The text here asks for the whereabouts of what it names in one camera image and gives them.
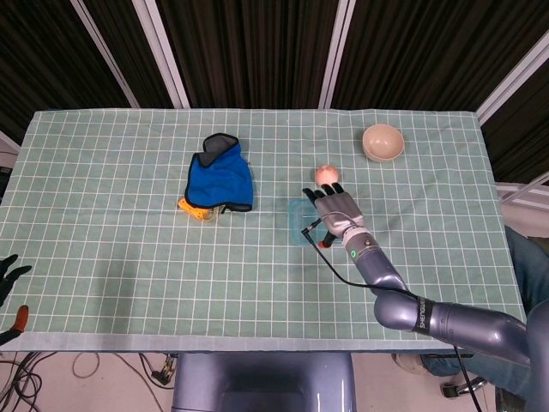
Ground blue cloth with black trim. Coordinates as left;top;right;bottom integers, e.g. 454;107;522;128
184;132;255;213

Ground white metal floor rail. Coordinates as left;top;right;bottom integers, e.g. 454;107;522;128
495;171;549;211
0;130;21;154

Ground person legs in jeans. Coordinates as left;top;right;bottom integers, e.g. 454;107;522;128
422;225;549;403

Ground green checked tablecloth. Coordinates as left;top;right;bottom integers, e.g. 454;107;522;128
0;107;528;354

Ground wide white frame post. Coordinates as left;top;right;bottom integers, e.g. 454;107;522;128
132;0;190;108

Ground blue-grey robot torso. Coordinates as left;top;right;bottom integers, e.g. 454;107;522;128
171;352;357;412

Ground beige bowl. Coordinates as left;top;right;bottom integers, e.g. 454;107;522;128
362;123;406;163

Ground grey sneaker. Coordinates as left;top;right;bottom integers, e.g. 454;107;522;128
391;352;426;374

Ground white slanted frame post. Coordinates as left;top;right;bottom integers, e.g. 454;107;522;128
474;28;549;126

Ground pink onion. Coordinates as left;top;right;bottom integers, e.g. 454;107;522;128
315;164;341;187

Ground dark pleated curtain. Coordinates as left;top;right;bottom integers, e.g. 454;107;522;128
0;0;549;185

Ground teal container lid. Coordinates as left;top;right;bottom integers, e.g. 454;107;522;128
287;197;345;250

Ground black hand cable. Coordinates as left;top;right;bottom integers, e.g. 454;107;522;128
300;218;484;412

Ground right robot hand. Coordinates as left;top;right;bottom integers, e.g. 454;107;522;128
302;181;366;251

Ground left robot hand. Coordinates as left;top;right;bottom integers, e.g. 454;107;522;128
0;253;33;344

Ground thin white frame post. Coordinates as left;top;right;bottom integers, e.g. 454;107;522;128
70;0;141;108

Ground black floor cable bundle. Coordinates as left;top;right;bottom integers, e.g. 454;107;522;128
0;351;57;412

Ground black cable with plug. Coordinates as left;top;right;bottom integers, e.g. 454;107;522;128
115;352;178;390

